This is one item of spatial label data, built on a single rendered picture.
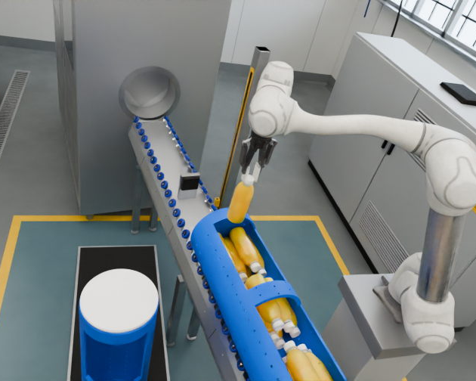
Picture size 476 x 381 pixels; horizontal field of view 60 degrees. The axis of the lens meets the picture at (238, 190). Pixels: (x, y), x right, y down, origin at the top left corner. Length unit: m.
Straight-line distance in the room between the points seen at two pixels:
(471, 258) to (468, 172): 1.65
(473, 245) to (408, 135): 1.55
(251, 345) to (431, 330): 0.61
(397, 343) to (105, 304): 1.10
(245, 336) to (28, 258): 2.03
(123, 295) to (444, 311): 1.13
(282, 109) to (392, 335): 1.04
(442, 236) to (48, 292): 2.35
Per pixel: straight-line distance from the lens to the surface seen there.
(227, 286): 1.53
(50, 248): 3.22
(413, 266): 1.74
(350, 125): 1.27
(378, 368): 2.02
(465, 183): 1.21
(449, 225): 1.36
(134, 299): 1.62
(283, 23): 6.26
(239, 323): 1.48
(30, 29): 6.05
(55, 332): 2.79
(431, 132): 1.39
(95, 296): 1.63
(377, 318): 1.81
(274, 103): 1.14
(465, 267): 2.89
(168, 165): 2.43
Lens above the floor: 2.34
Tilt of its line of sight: 37 degrees down
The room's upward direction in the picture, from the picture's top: 15 degrees clockwise
